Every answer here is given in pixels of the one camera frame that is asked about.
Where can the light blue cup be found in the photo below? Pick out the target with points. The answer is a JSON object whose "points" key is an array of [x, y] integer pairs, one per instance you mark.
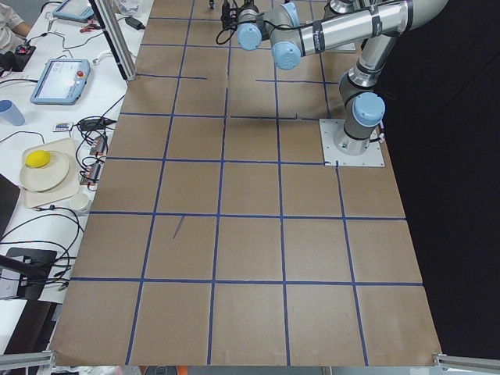
{"points": [[10, 113]]}

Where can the far blue teach pendant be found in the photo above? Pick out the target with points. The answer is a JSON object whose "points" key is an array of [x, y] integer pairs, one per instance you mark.
{"points": [[74, 10]]}

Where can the near blue teach pendant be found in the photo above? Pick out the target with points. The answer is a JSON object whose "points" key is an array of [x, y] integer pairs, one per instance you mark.
{"points": [[62, 82]]}

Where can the blue teach pendant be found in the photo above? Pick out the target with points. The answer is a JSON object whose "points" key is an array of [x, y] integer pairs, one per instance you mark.
{"points": [[62, 82], [74, 10]]}

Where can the black power adapter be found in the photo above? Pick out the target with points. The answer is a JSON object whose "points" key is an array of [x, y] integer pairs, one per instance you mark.
{"points": [[134, 23]]}

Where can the black laptop edge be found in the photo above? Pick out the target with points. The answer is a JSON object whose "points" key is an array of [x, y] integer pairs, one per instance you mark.
{"points": [[9, 194]]}

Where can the beige plate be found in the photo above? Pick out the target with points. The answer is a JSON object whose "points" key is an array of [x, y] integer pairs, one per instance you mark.
{"points": [[47, 177]]}

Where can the beige tray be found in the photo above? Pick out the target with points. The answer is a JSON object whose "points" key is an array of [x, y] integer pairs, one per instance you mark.
{"points": [[67, 188]]}

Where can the white paper cup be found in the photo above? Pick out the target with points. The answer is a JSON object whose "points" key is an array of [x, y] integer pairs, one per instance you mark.
{"points": [[81, 204]]}

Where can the person in white shirt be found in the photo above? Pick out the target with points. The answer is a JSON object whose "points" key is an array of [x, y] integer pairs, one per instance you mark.
{"points": [[13, 29]]}

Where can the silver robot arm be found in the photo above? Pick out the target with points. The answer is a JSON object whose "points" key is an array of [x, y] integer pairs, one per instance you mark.
{"points": [[377, 25]]}

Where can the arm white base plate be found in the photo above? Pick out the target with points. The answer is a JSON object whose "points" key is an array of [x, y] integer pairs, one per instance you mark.
{"points": [[341, 150]]}

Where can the black camera stand base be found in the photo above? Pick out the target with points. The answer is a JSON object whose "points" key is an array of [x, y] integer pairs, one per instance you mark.
{"points": [[24, 272]]}

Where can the yellow lemon toy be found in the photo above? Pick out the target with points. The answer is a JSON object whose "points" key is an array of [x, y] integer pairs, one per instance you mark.
{"points": [[38, 159]]}

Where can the red circuit board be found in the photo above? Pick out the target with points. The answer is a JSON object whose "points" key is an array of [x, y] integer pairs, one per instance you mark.
{"points": [[91, 174]]}

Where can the aluminium frame post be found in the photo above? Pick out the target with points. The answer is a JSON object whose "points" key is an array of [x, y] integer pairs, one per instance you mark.
{"points": [[104, 14]]}

